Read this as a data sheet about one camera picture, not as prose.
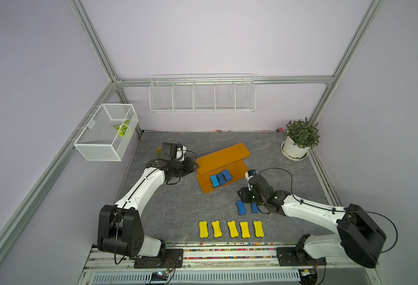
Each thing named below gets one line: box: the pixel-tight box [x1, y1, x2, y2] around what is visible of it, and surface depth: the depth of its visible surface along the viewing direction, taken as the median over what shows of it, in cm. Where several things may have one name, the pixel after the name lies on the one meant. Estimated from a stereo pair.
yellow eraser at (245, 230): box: [239, 220, 251, 239], surface depth 81 cm
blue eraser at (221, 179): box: [216, 172, 227, 186], surface depth 97 cm
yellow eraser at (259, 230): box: [252, 220, 265, 238], surface depth 82 cm
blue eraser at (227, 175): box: [221, 169, 233, 182], surface depth 98 cm
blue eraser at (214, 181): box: [209, 175, 220, 188], surface depth 96 cm
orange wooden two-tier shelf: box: [195, 143, 250, 194], surface depth 94 cm
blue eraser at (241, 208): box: [236, 200, 247, 215], surface depth 88 cm
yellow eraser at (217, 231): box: [210, 220, 223, 239], surface depth 82 cm
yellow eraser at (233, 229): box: [227, 220, 240, 239], surface depth 81 cm
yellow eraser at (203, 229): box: [198, 220, 209, 239], surface depth 82 cm
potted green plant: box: [280, 116, 321, 161], surface depth 96 cm
